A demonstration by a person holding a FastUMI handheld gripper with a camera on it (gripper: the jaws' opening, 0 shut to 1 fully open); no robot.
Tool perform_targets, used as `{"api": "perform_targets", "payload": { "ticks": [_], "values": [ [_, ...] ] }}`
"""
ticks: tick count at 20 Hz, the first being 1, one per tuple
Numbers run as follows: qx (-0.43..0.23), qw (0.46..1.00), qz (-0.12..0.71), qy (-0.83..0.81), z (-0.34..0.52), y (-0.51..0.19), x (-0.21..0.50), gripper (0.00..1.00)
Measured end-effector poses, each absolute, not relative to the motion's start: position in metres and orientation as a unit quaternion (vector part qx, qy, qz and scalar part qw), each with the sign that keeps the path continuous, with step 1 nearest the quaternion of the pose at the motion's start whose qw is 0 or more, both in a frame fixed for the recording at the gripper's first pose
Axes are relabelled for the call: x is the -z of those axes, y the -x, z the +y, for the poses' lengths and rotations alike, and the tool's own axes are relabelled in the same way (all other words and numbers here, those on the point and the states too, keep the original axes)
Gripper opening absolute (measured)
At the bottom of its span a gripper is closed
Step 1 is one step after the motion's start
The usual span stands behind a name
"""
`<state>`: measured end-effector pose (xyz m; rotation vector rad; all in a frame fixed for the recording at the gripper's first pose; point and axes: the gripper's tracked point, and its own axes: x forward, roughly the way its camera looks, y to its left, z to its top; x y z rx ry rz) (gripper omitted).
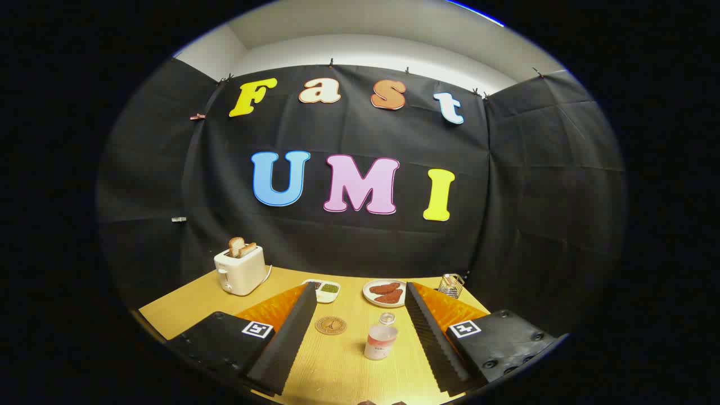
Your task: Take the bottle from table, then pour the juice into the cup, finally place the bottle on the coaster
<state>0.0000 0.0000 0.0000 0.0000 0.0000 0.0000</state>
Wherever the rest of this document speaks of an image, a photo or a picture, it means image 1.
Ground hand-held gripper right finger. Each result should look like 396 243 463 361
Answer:
404 281 563 394

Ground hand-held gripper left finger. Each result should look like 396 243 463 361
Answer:
166 282 318 396

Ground round cork coaster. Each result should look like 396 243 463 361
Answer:
314 316 348 336

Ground clear juice bottle red label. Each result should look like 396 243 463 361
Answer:
364 313 398 361

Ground white divided seed dish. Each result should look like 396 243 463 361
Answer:
302 280 341 304

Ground wooden table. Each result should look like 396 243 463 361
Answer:
139 265 491 405

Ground white round plate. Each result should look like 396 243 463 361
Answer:
362 280 407 308

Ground white toaster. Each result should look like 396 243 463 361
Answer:
214 245 267 296

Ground black backdrop cloth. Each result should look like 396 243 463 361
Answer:
96 56 628 338

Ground metal wire rack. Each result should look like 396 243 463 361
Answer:
438 273 465 298

